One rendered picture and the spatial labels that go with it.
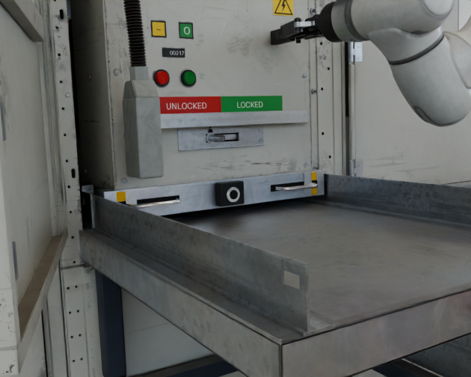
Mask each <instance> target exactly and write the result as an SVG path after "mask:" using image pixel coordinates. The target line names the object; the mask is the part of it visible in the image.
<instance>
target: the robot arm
mask: <svg viewBox="0 0 471 377"><path fill-rule="evenodd" d="M454 3H455V0H336V1H334V2H331V3H329V4H326V5H325V6H324V7H323V9H322V10H321V13H320V14H316V15H314V16H313V17H310V18H308V19H305V21H304V22H303V19H301V18H299V17H296V18H295V19H294V20H293V21H291V22H288V23H286V24H285V25H281V26H280V29H277V30H273V31H271V45H280V44H283V43H289V42H292V41H295V38H296V43H301V39H305V40H308V39H313V38H318V37H325V38H326V39H327V40H329V41H330V42H333V43H338V42H342V41H344V42H345V43H346V42H355V43H356V42H362V41H368V40H370V41H372V42H373V43H374V44H375V45H376V46H377V47H378V48H379V49H380V51H381V52H382V53H383V55H384V56H385V58H386V59H387V61H388V63H389V65H390V68H391V70H392V74H393V77H394V79H395V82H396V84H397V85H398V88H399V90H400V91H401V93H402V95H403V96H404V98H405V99H406V101H407V103H408V104H409V106H410V107H411V108H412V109H413V111H414V112H415V113H416V114H417V115H418V116H419V117H420V118H421V119H422V120H424V121H425V122H426V123H430V124H432V125H435V126H440V127H443V126H451V125H454V124H456V123H458V122H460V121H462V120H463V119H464V118H465V117H466V116H467V115H468V114H469V113H470V111H471V15H470V17H469V19H468V21H467V23H466V24H465V25H464V26H463V28H462V29H460V30H459V31H457V32H454V31H443V30H442V26H441V25H442V24H443V23H444V22H445V21H446V20H447V18H448V17H449V15H450V13H451V12H452V9H453V7H454Z"/></svg>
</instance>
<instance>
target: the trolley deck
mask: <svg viewBox="0 0 471 377"><path fill-rule="evenodd" d="M171 220H174V221H178V222H180V223H183V224H187V225H189V226H192V227H196V228H199V229H201V230H205V231H208V232H210V233H214V234H217V235H220V236H224V237H227V238H229V239H233V240H236V241H238V242H242V243H245V244H248V245H252V246H254V247H257V248H261V249H263V250H266V251H270V252H273V253H275V254H279V255H282V256H284V257H288V258H291V259H294V260H298V261H301V262H303V263H307V264H309V291H310V313H312V314H315V315H316V316H319V317H321V318H323V319H326V320H328V321H330V322H333V323H335V324H336V327H335V328H332V329H329V330H326V331H321V332H318V333H315V334H311V335H308V336H305V337H302V336H301V335H299V334H296V333H295V332H293V331H291V330H289V329H288V328H285V327H283V326H282V325H279V324H277V323H276V322H273V321H271V320H270V319H267V318H265V317H264V316H261V315H259V314H258V313H255V312H253V311H252V310H250V309H248V308H246V307H244V306H242V305H240V304H238V303H236V302H234V301H232V300H230V299H228V298H226V297H224V296H222V295H220V294H218V293H216V292H214V291H212V290H210V289H209V288H207V287H205V286H203V285H201V284H199V283H197V282H195V281H193V280H191V279H189V278H187V277H185V276H183V275H181V274H179V273H177V272H175V271H173V270H171V269H169V268H168V267H166V266H163V265H162V264H160V263H157V262H156V261H154V260H151V259H150V258H148V257H145V256H144V255H142V254H139V253H138V252H136V251H133V250H132V249H131V248H128V247H126V246H125V245H122V244H120V243H119V242H116V241H114V240H113V239H110V238H108V237H107V236H104V235H102V234H101V233H98V232H96V231H95V230H80V229H79V230H78V231H79V241H80V252H81V259H82V260H83V261H85V262H86V263H87V264H89V265H90V266H92V267H93V268H95V270H97V271H98V272H100V273H101V274H103V275H104V276H106V277H107V278H108V279H110V280H111V281H113V282H114V283H116V284H117V285H118V286H120V287H121V288H123V289H124V290H125V291H127V292H128V293H129V294H131V295H133V296H134V297H136V299H138V300H139V301H141V302H142V303H144V304H145V305H146V306H148V307H149V308H151V309H152V310H154V311H155V312H156V313H158V314H159V315H160V316H162V317H164V318H165V319H166V320H167V321H169V322H170V323H172V324H173V325H175V326H176V327H177V328H179V329H180V330H182V331H183V332H185V333H186V334H187V335H188V336H190V337H192V338H193V339H194V340H196V341H197V342H198V343H200V344H201V345H203V346H205V347H206V348H207V349H208V350H210V351H211V352H213V353H214V354H216V355H217V356H218V357H219V358H221V359H223V360H224V361H226V362H227V363H228V364H229V365H231V366H232V367H234V368H235V369H237V370H238V371H239V372H241V373H242V374H244V375H245V376H247V377H352V376H355V375H357V374H360V373H363V372H365V371H368V370H372V369H374V368H376V367H380V366H383V365H384V364H388V363H391V362H393V361H397V360H399V359H402V358H405V357H407V356H410V355H414V354H416V353H418V352H422V351H425V350H426V349H430V348H433V347H435V346H438V345H441V344H444V343H447V342H449V341H452V340H456V339H458V338H460V337H464V336H466V335H468V334H471V230H467V229H462V228H457V227H449V226H444V225H439V224H432V223H427V222H422V221H414V220H410V219H405V218H396V217H392V216H387V215H379V214H374V213H370V212H361V211H357V210H352V209H344V208H339V207H335V206H326V205H322V204H317V203H309V202H304V201H301V202H295V203H285V204H279V205H273V206H262V207H257V208H251V209H240V210H234V211H229V212H218V213H212V214H206V215H196V216H189V217H184V218H173V219H171Z"/></svg>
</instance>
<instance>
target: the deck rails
mask: <svg viewBox="0 0 471 377"><path fill-rule="evenodd" d="M303 201H304V202H309V203H317V204H322V205H326V206H335V207H339V208H344V209H352V210H357V211H361V212H370V213H374V214H379V215H387V216H392V217H396V218H405V219H410V220H414V221H422V222H427V223H432V224H439V225H444V226H449V227H457V228H462V229H467V230H471V188H469V187H460V186H445V185H438V184H430V183H415V182H406V181H398V180H383V179H375V178H367V177H353V176H344V175H336V174H324V194H323V195H317V196H313V198H312V199H306V200H303ZM93 214H94V225H95V227H93V230H95V231H96V232H98V233H101V234H102V235H104V236H107V237H108V238H110V239H113V240H114V241H116V242H119V243H120V244H122V245H125V246H126V247H128V248H131V249H132V250H133V251H136V252H138V253H139V254H142V255H144V256H145V257H148V258H150V259H151V260H154V261H156V262H157V263H160V264H162V265H163V266H166V267H168V268H169V269H171V270H173V271H175V272H177V273H179V274H181V275H183V276H185V277H187V278H189V279H191V280H193V281H195V282H197V283H199V284H201V285H203V286H205V287H207V288H209V289H210V290H212V291H214V292H216V293H218V294H220V295H222V296H224V297H226V298H228V299H230V300H232V301H234V302H236V303H238V304H240V305H242V306H244V307H246V308H248V309H250V310H252V311H253V312H255V313H258V314H259V315H261V316H264V317H265V318H267V319H270V320H271V321H273V322H276V323H277V324H279V325H282V326H283V327H285V328H288V329H289V330H291V331H293V332H295V333H296V334H299V335H301V336H302V337H305V336H308V335H311V334H315V333H318V332H321V331H326V330H329V329H332V328H335V327H336V324H335V323H333V322H330V321H328V320H326V319H323V318H321V317H319V316H316V315H315V314H312V313H310V291H309V264H307V263H303V262H301V261H298V260H294V259H291V258H288V257H284V256H282V255H279V254H275V253H273V252H270V251H266V250H263V249H261V248H257V247H254V246H252V245H248V244H245V243H242V242H238V241H236V240H233V239H229V238H227V237H224V236H220V235H217V234H214V233H210V232H208V231H205V230H201V229H199V228H196V227H192V226H189V225H187V224H183V223H180V222H178V221H174V220H171V219H168V218H164V217H161V216H159V215H155V214H152V213H150V212H146V211H143V210H140V209H136V208H134V207H131V206H127V205H125V204H122V203H118V202H115V201H112V200H109V199H106V198H103V197H100V196H97V195H94V194H93ZM284 270H285V271H288V272H291V273H293V274H296V275H299V276H300V288H297V287H295V286H292V285H290V284H287V283H284Z"/></svg>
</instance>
